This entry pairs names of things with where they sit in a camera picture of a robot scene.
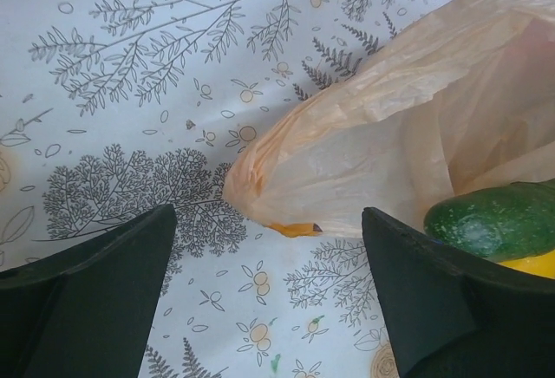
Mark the yellow banana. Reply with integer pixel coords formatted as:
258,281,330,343
498,250,555,279

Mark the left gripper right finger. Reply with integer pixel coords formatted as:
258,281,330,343
362,208,554,377

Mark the banana print plastic bag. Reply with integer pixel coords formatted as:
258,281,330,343
223,0,554,238

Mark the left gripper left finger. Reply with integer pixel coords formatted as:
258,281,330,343
1,205,177,377

